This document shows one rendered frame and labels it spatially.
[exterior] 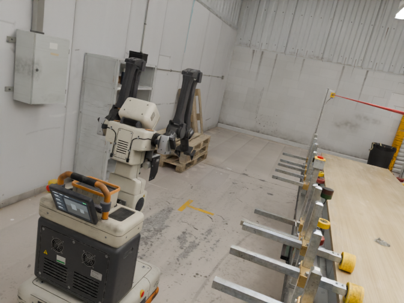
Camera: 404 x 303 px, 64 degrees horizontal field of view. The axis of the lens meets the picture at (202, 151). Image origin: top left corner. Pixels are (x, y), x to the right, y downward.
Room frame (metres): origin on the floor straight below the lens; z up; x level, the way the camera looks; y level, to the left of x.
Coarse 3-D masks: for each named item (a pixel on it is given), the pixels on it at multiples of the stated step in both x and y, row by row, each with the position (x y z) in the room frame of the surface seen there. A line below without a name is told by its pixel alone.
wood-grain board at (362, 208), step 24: (336, 168) 3.34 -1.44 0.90; (360, 168) 3.59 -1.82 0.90; (384, 168) 3.89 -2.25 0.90; (336, 192) 2.48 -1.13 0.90; (360, 192) 2.62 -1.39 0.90; (384, 192) 2.78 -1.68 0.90; (336, 216) 1.95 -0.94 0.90; (360, 216) 2.04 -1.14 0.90; (384, 216) 2.14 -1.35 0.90; (336, 240) 1.60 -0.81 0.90; (360, 240) 1.66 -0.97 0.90; (384, 240) 1.73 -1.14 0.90; (336, 264) 1.35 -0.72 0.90; (360, 264) 1.40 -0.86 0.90; (384, 264) 1.45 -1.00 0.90; (384, 288) 1.23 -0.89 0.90
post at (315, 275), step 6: (312, 270) 0.92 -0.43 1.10; (318, 270) 0.92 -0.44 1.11; (312, 276) 0.91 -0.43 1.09; (318, 276) 0.91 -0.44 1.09; (306, 282) 0.94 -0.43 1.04; (312, 282) 0.91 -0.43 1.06; (318, 282) 0.91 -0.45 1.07; (306, 288) 0.92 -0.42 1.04; (312, 288) 0.91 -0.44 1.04; (306, 294) 0.91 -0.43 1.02; (312, 294) 0.91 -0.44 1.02; (306, 300) 0.91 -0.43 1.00; (312, 300) 0.91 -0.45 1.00
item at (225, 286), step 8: (216, 280) 0.97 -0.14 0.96; (224, 280) 0.98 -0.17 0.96; (216, 288) 0.96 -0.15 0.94; (224, 288) 0.95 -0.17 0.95; (232, 288) 0.94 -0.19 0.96; (240, 288) 0.95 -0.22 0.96; (240, 296) 0.93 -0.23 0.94; (248, 296) 0.93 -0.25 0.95; (256, 296) 0.93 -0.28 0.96; (264, 296) 0.93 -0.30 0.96
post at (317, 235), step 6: (312, 234) 1.17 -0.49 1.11; (318, 234) 1.15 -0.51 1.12; (312, 240) 1.15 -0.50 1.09; (318, 240) 1.15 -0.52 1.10; (312, 246) 1.15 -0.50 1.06; (318, 246) 1.15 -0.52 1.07; (306, 252) 1.18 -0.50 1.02; (312, 252) 1.15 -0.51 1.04; (306, 258) 1.16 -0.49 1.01; (312, 258) 1.15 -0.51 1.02; (306, 264) 1.15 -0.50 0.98; (312, 264) 1.15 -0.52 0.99; (300, 288) 1.15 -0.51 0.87; (294, 294) 1.16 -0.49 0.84; (300, 294) 1.15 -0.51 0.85; (294, 300) 1.15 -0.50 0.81
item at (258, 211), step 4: (256, 208) 1.94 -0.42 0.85; (256, 212) 1.92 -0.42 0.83; (260, 212) 1.91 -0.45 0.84; (264, 212) 1.91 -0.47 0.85; (268, 212) 1.91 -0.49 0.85; (268, 216) 1.90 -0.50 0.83; (272, 216) 1.89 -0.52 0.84; (276, 216) 1.88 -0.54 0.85; (280, 216) 1.88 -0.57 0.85; (284, 216) 1.89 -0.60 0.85; (280, 220) 1.87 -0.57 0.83; (284, 220) 1.87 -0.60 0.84; (288, 220) 1.86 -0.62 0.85; (292, 220) 1.86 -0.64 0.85; (292, 224) 1.85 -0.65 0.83; (296, 224) 1.85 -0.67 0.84; (316, 228) 1.81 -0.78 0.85
